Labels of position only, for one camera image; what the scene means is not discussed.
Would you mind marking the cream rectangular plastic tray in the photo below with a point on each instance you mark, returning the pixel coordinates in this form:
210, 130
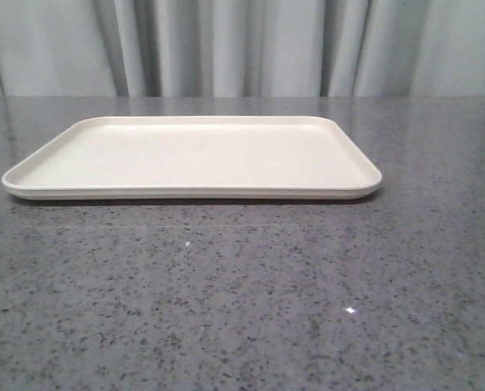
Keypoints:
196, 157

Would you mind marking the grey pleated curtain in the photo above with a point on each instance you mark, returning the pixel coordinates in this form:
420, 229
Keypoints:
242, 48

